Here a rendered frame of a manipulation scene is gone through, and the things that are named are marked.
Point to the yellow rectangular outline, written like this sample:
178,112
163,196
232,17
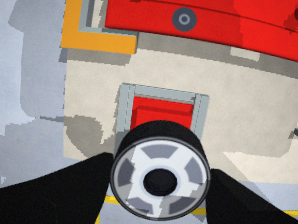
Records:
197,211

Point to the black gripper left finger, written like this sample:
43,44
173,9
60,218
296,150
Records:
73,195

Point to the black wheel with grey rim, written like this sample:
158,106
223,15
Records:
153,145

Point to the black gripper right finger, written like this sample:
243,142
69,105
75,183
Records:
229,202

